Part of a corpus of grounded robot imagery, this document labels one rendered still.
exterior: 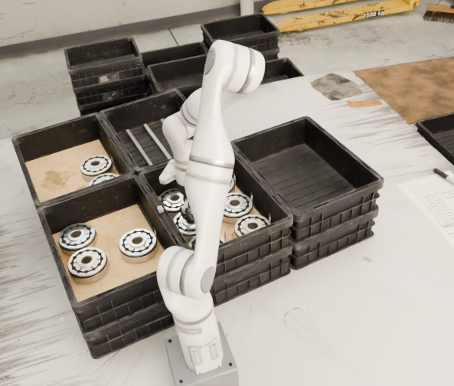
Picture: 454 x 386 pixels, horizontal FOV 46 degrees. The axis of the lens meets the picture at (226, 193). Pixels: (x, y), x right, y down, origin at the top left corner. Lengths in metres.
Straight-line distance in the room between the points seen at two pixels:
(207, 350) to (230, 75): 0.60
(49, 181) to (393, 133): 1.27
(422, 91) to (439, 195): 2.04
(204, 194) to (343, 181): 0.75
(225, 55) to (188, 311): 0.52
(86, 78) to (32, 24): 1.75
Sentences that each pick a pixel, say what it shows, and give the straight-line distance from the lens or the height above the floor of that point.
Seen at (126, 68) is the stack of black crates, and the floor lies 0.54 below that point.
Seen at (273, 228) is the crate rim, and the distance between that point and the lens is 1.40.
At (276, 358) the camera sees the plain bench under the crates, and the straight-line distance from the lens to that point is 1.43.
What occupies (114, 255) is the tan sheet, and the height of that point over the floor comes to 0.83.
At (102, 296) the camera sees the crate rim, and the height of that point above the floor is 0.93.
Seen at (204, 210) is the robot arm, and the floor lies 1.21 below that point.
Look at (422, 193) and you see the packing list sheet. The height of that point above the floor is 0.70.
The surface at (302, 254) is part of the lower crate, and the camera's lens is 1.56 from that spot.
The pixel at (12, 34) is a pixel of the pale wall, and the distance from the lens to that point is 4.77.
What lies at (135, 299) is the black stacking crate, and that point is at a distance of 1.35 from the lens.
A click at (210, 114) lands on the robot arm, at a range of 1.04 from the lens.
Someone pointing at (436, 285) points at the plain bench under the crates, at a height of 0.70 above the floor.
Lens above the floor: 1.91
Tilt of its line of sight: 41 degrees down
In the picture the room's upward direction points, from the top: 4 degrees counter-clockwise
